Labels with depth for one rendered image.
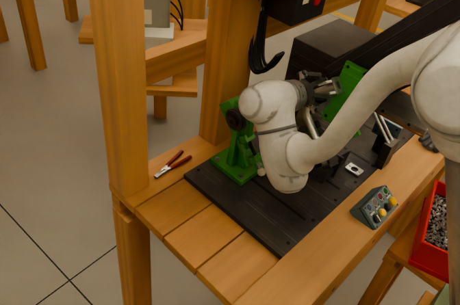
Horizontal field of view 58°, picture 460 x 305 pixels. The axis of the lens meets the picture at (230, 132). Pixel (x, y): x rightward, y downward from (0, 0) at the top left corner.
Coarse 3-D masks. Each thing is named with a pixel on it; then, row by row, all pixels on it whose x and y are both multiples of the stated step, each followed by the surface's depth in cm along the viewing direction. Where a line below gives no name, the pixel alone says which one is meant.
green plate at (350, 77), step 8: (344, 64) 130; (352, 64) 128; (344, 72) 130; (352, 72) 129; (360, 72) 127; (344, 80) 131; (352, 80) 129; (360, 80) 127; (344, 88) 131; (352, 88) 130; (336, 96) 134; (344, 96) 132; (336, 104) 134; (328, 112) 137; (336, 112) 135; (328, 120) 137
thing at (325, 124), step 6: (324, 108) 139; (300, 114) 146; (312, 114) 143; (318, 114) 141; (300, 120) 146; (318, 120) 141; (324, 120) 140; (300, 126) 147; (324, 126) 141; (318, 132) 142
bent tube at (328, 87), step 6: (336, 78) 130; (330, 84) 131; (336, 84) 129; (318, 90) 133; (324, 90) 132; (330, 90) 131; (336, 90) 129; (342, 90) 131; (306, 108) 138; (306, 114) 138; (306, 120) 138; (312, 120) 138; (306, 126) 139; (312, 126) 138; (312, 132) 138; (312, 138) 138; (324, 162) 137
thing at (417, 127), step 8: (392, 96) 143; (400, 96) 143; (408, 96) 144; (384, 104) 138; (392, 104) 139; (400, 104) 140; (408, 104) 140; (376, 112) 139; (384, 112) 137; (392, 112) 135; (400, 112) 136; (408, 112) 136; (392, 120) 136; (400, 120) 134; (408, 120) 132; (416, 120) 133; (408, 128) 133; (416, 128) 131; (424, 128) 130
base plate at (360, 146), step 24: (360, 144) 157; (216, 168) 139; (216, 192) 131; (240, 192) 132; (264, 192) 133; (312, 192) 135; (336, 192) 136; (240, 216) 124; (264, 216) 125; (288, 216) 126; (312, 216) 127; (264, 240) 118; (288, 240) 119
